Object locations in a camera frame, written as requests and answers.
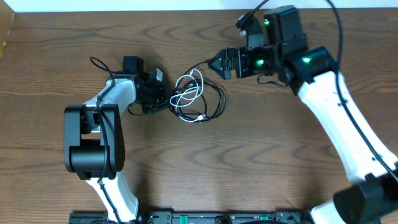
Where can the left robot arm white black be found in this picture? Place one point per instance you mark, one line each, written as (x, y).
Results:
(93, 139)

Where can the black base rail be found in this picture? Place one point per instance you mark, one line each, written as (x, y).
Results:
(191, 218)

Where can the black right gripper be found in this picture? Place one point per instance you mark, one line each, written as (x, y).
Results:
(239, 54)

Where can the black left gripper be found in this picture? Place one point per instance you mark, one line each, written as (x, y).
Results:
(163, 99)

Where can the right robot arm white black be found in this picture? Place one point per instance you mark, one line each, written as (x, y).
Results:
(314, 76)

